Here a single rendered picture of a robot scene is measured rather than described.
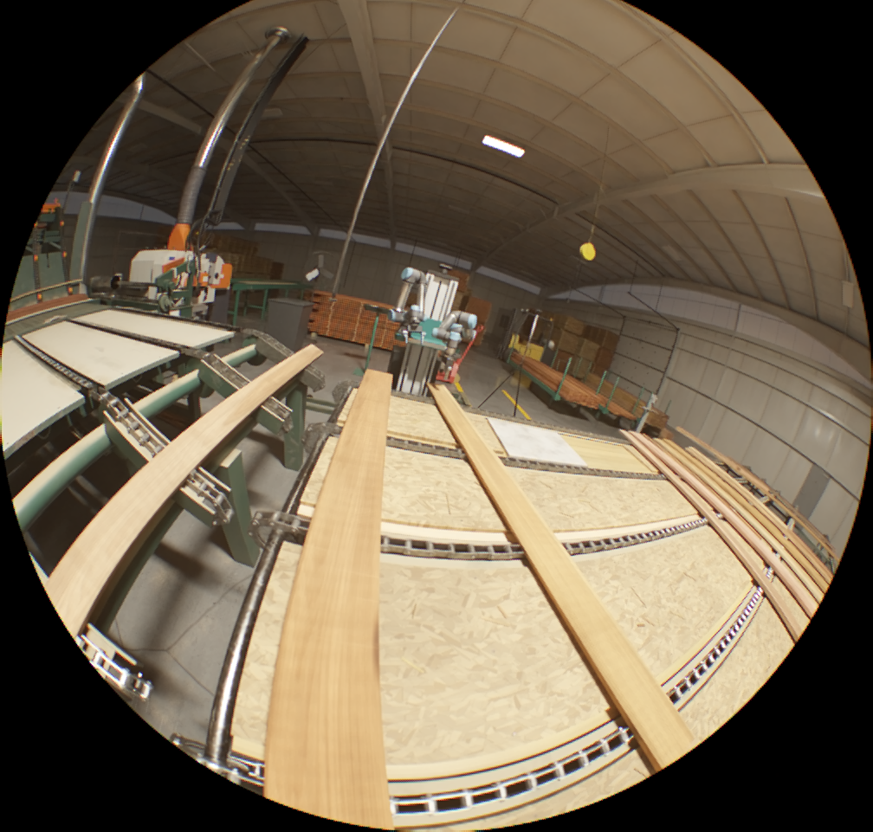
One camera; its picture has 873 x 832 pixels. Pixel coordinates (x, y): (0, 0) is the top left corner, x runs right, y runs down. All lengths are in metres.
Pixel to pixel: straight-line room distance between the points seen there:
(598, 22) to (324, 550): 6.41
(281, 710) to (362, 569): 0.40
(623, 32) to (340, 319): 8.41
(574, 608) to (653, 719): 0.45
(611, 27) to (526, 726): 6.53
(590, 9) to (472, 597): 6.33
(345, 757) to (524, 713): 0.37
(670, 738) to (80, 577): 1.35
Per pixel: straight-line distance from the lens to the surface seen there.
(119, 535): 0.82
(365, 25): 7.07
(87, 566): 0.81
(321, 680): 0.62
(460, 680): 0.71
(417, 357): 2.98
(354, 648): 0.63
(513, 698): 0.75
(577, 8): 5.87
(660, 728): 0.96
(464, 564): 0.88
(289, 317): 5.06
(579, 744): 0.85
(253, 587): 0.81
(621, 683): 0.88
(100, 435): 1.18
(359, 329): 6.85
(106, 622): 0.93
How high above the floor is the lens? 1.49
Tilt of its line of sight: 19 degrees down
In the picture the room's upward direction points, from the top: 16 degrees clockwise
